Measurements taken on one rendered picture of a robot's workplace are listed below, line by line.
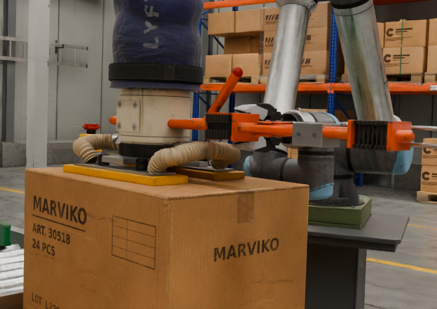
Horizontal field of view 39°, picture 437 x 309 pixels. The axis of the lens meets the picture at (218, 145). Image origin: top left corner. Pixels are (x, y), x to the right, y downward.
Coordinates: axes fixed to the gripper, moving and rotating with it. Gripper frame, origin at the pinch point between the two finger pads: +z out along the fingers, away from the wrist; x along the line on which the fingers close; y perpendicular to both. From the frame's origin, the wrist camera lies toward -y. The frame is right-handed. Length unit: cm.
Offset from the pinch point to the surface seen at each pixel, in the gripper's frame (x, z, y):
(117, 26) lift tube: 21.8, 10.3, 29.9
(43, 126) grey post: -8, -165, 344
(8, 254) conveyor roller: -52, -19, 130
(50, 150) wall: -67, -558, 958
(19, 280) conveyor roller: -52, -3, 94
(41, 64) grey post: 40, -161, 344
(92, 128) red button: -4, -48, 119
